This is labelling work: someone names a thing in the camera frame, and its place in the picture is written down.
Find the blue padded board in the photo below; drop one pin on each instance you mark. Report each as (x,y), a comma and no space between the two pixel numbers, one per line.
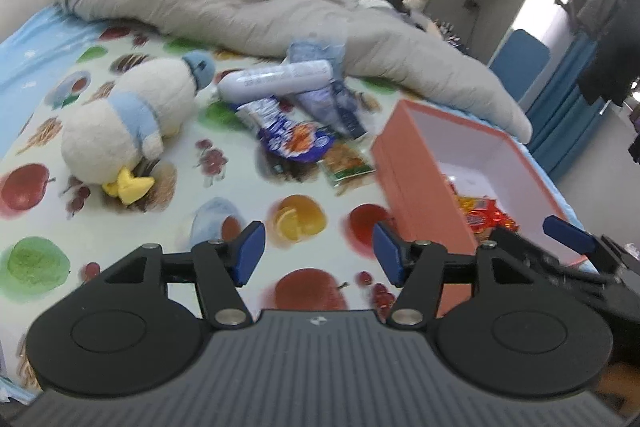
(525,57)

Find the blue curtain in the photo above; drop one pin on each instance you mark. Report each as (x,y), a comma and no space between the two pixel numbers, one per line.
(565,107)

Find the white purple snack packet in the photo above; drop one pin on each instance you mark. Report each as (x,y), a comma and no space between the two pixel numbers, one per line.
(260,112)

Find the black clothing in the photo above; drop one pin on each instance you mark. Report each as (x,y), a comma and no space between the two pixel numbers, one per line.
(395,2)

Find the dark hanging clothes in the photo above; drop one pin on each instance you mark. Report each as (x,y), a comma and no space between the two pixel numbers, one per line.
(615,47)

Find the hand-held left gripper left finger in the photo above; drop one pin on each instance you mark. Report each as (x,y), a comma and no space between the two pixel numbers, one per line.
(249,254)

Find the white spray bottle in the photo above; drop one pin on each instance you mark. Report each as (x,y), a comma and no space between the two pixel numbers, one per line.
(270,79)

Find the white blue plush duck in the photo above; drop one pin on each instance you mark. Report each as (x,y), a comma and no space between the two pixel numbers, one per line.
(130,107)

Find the pink cardboard box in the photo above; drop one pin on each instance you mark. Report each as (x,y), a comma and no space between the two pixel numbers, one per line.
(415,187)

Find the grey duvet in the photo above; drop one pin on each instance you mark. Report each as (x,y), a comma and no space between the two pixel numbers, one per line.
(250,7)

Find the red snack packet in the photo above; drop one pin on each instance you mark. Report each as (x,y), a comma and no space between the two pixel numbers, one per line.
(477,212)

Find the green brown snack packet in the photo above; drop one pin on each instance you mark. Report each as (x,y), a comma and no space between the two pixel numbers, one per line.
(345,159)

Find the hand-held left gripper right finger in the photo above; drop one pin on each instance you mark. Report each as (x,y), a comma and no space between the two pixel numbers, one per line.
(387,257)

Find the fruit printed bedsheet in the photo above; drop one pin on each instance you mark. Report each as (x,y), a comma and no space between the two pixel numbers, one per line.
(75,227)

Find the crumpled blue plastic bag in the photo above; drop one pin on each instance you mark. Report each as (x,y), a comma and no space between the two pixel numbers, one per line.
(330,102)

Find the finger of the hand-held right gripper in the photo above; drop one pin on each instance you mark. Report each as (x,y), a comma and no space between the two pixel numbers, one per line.
(565,231)
(550,263)

